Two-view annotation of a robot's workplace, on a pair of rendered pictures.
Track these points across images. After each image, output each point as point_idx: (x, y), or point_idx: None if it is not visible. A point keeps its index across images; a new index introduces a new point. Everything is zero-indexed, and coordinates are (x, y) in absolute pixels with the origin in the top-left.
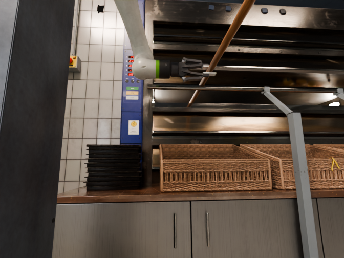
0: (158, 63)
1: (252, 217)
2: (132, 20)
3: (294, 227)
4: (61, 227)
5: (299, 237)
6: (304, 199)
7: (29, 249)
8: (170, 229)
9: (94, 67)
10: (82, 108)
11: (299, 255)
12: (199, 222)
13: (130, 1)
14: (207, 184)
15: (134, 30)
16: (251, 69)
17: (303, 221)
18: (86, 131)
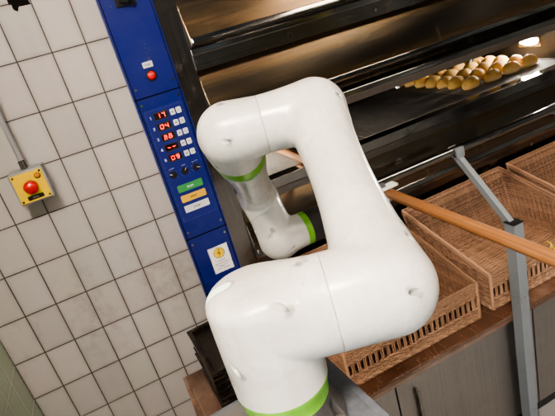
0: (313, 229)
1: (465, 366)
2: (258, 188)
3: (508, 352)
4: None
5: (513, 359)
6: (524, 328)
7: None
8: None
9: (83, 167)
10: (101, 262)
11: (513, 375)
12: (409, 403)
13: (262, 174)
14: (405, 352)
15: (259, 194)
16: (413, 76)
17: (520, 348)
18: (132, 300)
